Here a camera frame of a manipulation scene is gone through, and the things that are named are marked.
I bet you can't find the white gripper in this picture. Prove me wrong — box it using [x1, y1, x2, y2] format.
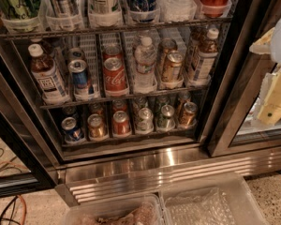
[249, 18, 281, 126]

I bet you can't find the tea bottle white cap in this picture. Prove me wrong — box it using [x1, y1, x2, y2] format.
[188, 27, 219, 83]
[28, 43, 69, 105]

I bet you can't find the gold can bottom shelf right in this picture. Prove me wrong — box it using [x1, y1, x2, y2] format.
[178, 101, 198, 128]

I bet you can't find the gold can shelf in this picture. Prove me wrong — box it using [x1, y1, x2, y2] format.
[87, 113, 108, 141]
[178, 101, 198, 128]
[157, 38, 177, 71]
[161, 51, 184, 89]

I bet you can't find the gold can middle shelf front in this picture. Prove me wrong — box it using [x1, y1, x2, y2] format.
[161, 51, 184, 89]

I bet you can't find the gold can middle shelf rear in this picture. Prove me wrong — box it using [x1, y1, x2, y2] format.
[157, 38, 177, 71]

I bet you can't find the clear water bottle top shelf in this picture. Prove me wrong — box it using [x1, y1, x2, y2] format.
[157, 0, 197, 23]

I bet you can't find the pepsi bottle top shelf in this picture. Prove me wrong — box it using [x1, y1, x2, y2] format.
[126, 0, 156, 23]

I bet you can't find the red can bottom shelf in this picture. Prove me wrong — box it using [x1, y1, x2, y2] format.
[112, 111, 131, 137]

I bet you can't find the steel fridge base grille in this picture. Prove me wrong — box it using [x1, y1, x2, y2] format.
[55, 145, 281, 206]

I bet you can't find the white label bottle top shelf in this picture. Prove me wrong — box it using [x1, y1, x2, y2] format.
[88, 0, 122, 27]

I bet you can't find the gold can bottom shelf left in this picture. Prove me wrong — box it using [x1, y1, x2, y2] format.
[87, 113, 108, 141]

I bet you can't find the blue pepsi can middle shelf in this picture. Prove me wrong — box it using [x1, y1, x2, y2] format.
[68, 59, 94, 100]

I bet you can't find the blue pepsi can shelf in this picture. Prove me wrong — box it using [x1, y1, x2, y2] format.
[61, 117, 85, 143]
[68, 59, 94, 100]

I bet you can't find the blue can rear middle shelf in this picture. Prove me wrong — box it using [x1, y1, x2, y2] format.
[67, 47, 85, 62]

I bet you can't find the blue pepsi can bottom shelf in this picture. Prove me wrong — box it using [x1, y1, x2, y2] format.
[61, 117, 85, 143]

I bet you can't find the silver can top shelf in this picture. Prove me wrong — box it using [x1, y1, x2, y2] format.
[46, 0, 84, 31]

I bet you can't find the clear plastic bin right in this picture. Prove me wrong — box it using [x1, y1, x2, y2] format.
[159, 172, 269, 225]

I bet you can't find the clear plastic bin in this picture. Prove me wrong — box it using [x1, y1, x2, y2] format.
[159, 172, 269, 225]
[61, 194, 165, 225]

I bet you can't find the red coca-cola can front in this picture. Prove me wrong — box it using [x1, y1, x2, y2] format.
[103, 57, 128, 97]

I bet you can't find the red coca-cola can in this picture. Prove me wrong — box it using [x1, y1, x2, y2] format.
[103, 57, 128, 97]
[102, 44, 123, 61]

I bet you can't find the red coca-cola can rear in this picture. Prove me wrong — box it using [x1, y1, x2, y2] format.
[102, 44, 123, 61]

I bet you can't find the clear plastic bin left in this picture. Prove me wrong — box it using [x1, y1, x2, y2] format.
[61, 194, 165, 225]

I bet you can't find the right fridge door frame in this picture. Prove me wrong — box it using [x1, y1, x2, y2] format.
[201, 0, 281, 157]

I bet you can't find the middle wire shelf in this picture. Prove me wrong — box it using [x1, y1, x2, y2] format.
[39, 85, 209, 110]

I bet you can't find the wire shelf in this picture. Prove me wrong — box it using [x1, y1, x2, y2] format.
[39, 85, 209, 110]
[0, 16, 232, 40]

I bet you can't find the top wire shelf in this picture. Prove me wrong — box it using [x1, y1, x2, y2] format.
[0, 16, 232, 40]

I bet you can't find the orange cable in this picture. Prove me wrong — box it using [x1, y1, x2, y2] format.
[0, 160, 30, 225]

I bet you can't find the black cable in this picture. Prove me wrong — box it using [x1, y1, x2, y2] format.
[0, 133, 20, 225]

